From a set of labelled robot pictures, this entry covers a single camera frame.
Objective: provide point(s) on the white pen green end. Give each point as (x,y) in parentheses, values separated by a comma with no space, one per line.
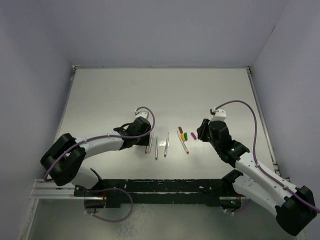
(156,147)

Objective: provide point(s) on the white pen yellow end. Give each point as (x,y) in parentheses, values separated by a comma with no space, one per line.
(150,143)

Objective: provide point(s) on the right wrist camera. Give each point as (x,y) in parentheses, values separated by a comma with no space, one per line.
(218,115)

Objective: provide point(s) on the aluminium rail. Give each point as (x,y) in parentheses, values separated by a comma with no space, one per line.
(49,190)

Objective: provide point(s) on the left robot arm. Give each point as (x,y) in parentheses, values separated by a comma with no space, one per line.
(65,157)

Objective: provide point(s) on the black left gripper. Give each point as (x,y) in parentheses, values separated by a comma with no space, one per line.
(144,141)

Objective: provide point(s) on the black base frame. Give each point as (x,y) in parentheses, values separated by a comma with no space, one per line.
(112,193)

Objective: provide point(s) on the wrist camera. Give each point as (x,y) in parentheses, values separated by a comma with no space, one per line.
(140,113)
(218,115)

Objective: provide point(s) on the white pen red end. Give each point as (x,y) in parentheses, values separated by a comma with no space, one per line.
(166,144)

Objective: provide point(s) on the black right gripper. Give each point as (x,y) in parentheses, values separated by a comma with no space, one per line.
(202,130)

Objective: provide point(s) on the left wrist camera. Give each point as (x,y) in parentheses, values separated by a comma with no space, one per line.
(140,113)

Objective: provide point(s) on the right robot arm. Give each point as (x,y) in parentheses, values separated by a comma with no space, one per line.
(293,207)

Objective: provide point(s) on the white pen brown tip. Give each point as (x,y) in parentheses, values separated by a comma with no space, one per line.
(182,142)

